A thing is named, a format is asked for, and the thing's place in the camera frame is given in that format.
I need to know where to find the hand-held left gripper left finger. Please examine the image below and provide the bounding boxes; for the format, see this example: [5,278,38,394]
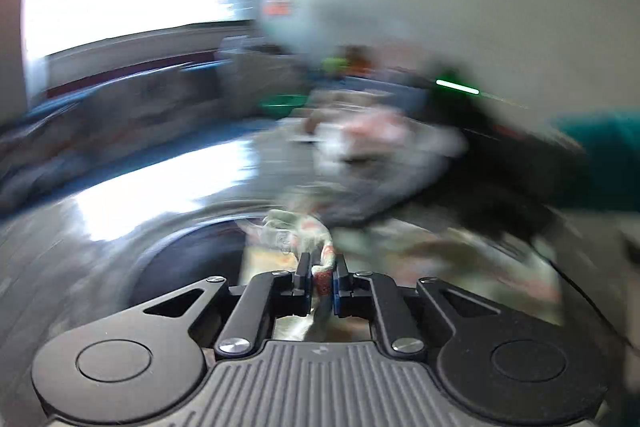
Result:
[143,253,314,358]

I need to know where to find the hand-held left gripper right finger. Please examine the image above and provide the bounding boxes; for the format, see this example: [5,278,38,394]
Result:
[332,257,501,355]

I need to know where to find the green patterned children's garment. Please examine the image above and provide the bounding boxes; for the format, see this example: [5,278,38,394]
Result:
[240,157,563,344]

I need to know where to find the pink white tissue pack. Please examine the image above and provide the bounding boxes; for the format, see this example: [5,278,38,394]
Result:
[309,107,467,178]

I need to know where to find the black round glass turntable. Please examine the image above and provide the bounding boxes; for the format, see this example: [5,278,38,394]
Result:
[132,216,253,310]

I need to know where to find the green bowl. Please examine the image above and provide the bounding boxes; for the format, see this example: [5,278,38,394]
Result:
[261,93,307,116]

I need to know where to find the blue sofa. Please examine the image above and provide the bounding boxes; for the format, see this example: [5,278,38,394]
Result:
[0,52,313,212]

